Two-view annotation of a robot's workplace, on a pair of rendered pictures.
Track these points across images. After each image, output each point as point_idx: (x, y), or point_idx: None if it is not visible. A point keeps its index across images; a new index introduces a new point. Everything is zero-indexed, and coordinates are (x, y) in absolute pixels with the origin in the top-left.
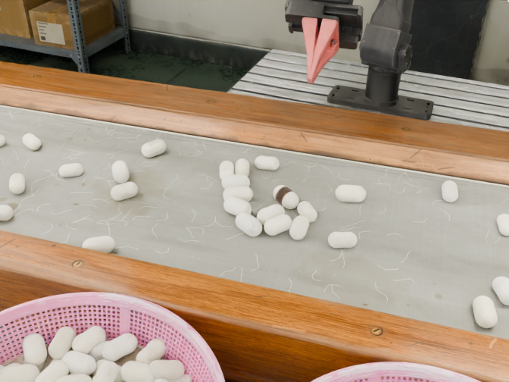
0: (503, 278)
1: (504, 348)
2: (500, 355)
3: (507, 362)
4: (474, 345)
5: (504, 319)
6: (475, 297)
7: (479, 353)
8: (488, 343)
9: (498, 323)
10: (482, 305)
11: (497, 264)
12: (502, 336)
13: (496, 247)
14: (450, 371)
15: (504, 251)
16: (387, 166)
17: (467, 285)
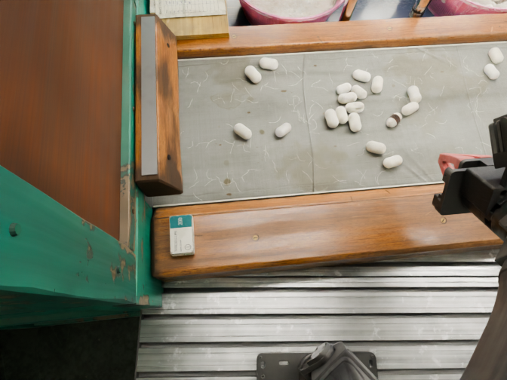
0: (497, 72)
1: (487, 28)
2: (487, 24)
3: (483, 22)
4: (497, 26)
5: (483, 62)
6: (499, 70)
7: (494, 22)
8: (493, 28)
9: (485, 59)
10: (500, 51)
11: (497, 96)
12: (481, 52)
13: (502, 110)
14: (503, 8)
15: (497, 108)
16: None
17: (505, 77)
